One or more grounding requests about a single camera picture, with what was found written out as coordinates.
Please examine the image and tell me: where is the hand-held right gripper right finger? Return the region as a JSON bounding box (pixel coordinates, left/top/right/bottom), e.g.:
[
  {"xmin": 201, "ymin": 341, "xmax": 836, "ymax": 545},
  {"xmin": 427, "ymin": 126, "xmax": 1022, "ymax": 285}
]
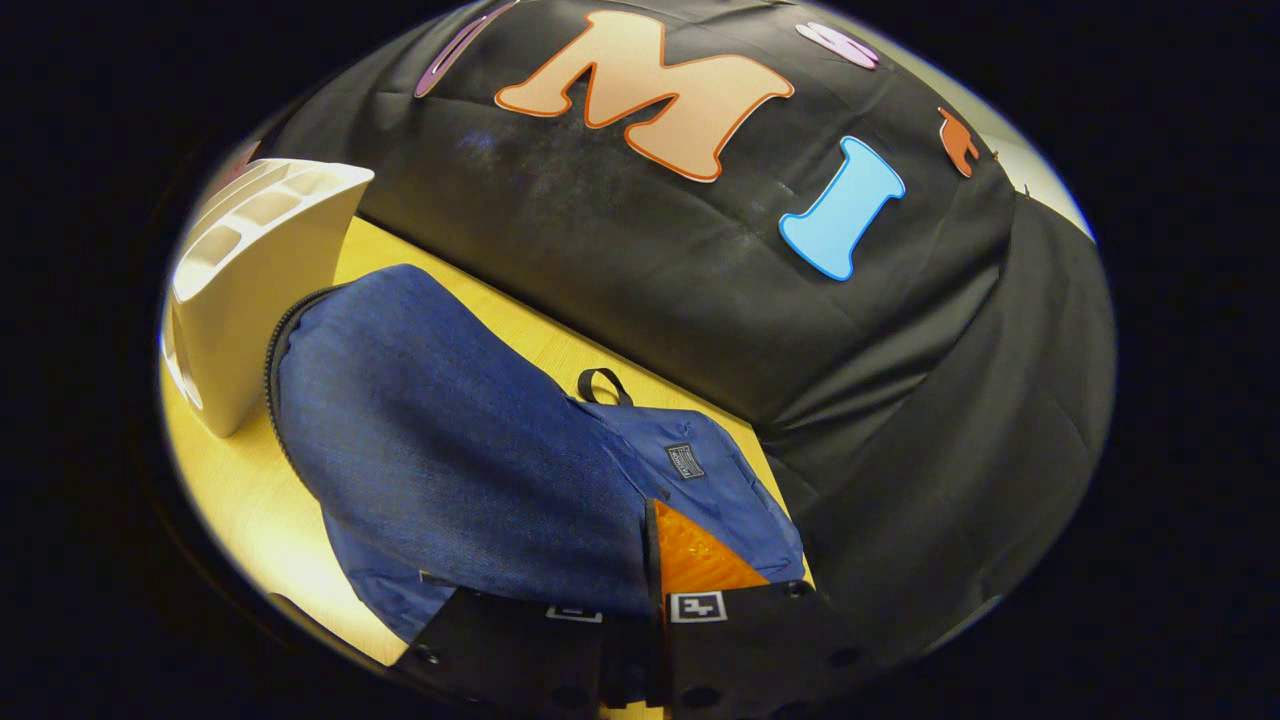
[{"xmin": 645, "ymin": 500, "xmax": 873, "ymax": 720}]

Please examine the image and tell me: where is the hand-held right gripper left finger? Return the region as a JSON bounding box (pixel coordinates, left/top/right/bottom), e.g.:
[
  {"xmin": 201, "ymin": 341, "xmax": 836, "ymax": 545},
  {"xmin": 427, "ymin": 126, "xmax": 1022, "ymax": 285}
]
[{"xmin": 398, "ymin": 585, "xmax": 651, "ymax": 720}]

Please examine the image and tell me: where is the blue schoolbag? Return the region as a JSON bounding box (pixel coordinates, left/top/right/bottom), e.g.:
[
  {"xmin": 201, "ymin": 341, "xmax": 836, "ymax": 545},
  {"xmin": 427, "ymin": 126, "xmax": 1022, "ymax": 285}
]
[{"xmin": 265, "ymin": 263, "xmax": 806, "ymax": 641}]

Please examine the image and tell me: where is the white bookshelf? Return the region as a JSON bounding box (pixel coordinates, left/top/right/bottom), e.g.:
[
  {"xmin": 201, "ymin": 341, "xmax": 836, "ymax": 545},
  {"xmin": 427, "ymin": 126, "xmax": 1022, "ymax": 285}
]
[{"xmin": 160, "ymin": 158, "xmax": 376, "ymax": 439}]

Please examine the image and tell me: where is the black backdrop cloth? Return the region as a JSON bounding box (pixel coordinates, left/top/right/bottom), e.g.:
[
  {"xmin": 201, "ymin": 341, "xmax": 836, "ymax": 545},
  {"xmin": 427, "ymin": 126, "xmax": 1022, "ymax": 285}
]
[{"xmin": 265, "ymin": 0, "xmax": 1116, "ymax": 661}]

